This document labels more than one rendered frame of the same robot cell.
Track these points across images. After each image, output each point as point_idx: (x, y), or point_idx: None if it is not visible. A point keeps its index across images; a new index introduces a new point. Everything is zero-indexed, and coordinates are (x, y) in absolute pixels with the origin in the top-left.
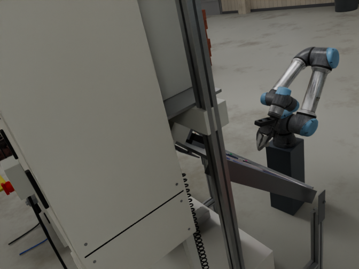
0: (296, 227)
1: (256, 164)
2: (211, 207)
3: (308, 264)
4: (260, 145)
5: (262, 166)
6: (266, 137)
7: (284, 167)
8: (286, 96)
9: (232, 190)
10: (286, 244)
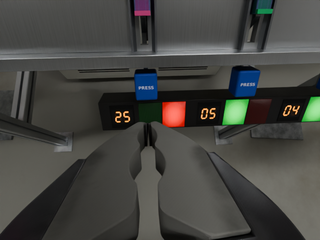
0: (146, 221)
1: (95, 55)
2: (272, 157)
3: (21, 110)
4: (129, 134)
5: (55, 55)
6: (67, 220)
7: None
8: None
9: (287, 216)
10: (136, 181)
